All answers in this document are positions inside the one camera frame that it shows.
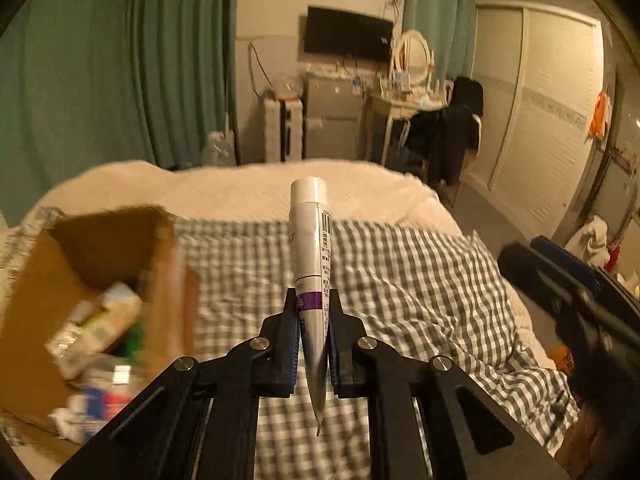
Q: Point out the grey checked bed sheet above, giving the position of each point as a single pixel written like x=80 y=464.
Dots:
x=425 y=300

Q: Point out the white louvred wardrobe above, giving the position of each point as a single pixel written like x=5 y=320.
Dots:
x=545 y=110

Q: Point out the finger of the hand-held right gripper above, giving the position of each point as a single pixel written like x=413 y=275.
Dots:
x=525 y=270
x=570 y=260

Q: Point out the grey fridge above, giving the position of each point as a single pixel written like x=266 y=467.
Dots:
x=330 y=125

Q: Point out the white oval mirror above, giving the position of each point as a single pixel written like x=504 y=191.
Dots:
x=412 y=55

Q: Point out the person's right hand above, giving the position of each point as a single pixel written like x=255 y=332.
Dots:
x=600 y=435

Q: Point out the brown cardboard box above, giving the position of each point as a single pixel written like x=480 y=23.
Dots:
x=90 y=240

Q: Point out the white cloth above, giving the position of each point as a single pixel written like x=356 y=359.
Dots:
x=592 y=237

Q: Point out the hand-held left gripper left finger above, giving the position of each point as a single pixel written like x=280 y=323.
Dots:
x=294 y=350

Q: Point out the narrow green curtain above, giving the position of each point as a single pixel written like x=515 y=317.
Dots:
x=440 y=10

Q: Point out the wide green curtain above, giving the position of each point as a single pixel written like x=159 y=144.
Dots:
x=125 y=60

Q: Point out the white purple tube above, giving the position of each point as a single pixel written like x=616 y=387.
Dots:
x=310 y=240

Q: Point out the large clear water bottle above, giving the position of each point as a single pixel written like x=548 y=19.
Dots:
x=217 y=150

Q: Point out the white fleece blanket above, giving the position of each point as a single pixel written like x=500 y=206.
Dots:
x=225 y=185

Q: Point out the clear plastic bag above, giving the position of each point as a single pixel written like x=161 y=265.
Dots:
x=287 y=87

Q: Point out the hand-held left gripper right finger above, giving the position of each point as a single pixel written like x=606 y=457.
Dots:
x=334 y=360

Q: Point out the orange hanging cloth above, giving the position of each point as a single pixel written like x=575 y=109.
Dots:
x=599 y=115

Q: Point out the white suitcase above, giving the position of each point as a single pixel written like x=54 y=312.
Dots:
x=275 y=130

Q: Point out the white dressing table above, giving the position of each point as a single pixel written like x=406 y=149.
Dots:
x=400 y=105

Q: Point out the black jacket on chair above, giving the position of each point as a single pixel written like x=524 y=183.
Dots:
x=460 y=125

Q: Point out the black wall television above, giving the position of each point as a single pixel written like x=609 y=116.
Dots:
x=345 y=32

